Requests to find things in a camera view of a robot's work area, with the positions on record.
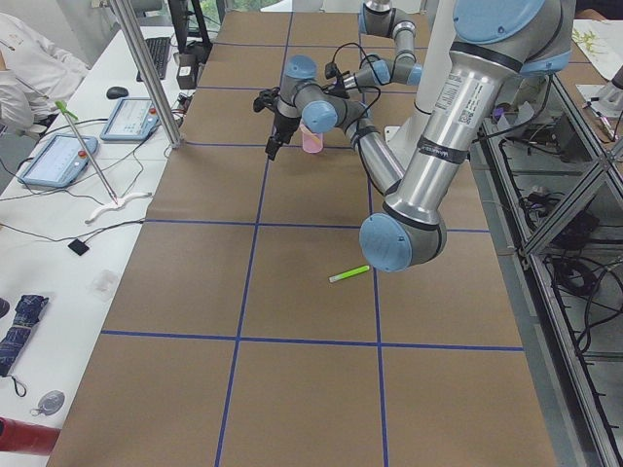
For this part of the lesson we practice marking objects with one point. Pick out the green marker pen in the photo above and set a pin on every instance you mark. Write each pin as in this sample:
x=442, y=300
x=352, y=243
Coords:
x=348, y=273

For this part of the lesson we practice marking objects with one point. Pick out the pink mesh pen holder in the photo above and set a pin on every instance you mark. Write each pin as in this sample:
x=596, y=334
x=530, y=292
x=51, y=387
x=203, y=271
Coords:
x=312, y=143

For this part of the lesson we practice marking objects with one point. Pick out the far teach pendant tablet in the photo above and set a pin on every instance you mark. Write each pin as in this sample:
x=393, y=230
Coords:
x=132, y=120

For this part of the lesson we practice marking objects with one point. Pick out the teach pendant tablet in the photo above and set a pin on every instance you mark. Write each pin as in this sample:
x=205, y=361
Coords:
x=132, y=120
x=57, y=163

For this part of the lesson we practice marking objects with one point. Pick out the black keyboard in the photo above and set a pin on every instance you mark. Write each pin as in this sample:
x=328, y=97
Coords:
x=158, y=48

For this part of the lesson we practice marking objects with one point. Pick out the black computer mouse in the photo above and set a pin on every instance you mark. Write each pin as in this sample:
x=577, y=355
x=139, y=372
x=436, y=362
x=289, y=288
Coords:
x=116, y=92

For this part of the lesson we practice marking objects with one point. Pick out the brown paper table mat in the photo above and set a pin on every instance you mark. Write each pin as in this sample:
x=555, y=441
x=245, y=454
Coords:
x=226, y=345

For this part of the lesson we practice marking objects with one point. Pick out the metal grabber stick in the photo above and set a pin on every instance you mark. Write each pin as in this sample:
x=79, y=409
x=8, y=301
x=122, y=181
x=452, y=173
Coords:
x=117, y=202

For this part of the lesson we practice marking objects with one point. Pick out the near teach pendant tablet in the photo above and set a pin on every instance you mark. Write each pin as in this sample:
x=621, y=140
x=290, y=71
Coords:
x=57, y=163

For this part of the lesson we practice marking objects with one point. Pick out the small black box device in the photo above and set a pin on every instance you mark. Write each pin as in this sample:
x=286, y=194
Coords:
x=78, y=246

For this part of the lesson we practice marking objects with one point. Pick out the seated person white hoodie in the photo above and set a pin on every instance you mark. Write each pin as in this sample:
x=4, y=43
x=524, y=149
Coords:
x=35, y=75

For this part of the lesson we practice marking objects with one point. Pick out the folded blue umbrella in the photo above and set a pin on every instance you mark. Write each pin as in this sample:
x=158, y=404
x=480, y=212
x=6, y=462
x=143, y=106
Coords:
x=28, y=312

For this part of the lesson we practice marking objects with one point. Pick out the red bottle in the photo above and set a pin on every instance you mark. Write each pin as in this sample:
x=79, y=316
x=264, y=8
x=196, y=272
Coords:
x=27, y=438

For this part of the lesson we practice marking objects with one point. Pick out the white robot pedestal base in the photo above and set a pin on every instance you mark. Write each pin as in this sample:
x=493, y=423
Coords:
x=436, y=68

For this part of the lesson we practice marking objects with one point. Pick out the aluminium frame post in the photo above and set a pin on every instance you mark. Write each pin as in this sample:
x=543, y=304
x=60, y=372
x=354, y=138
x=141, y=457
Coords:
x=126, y=18

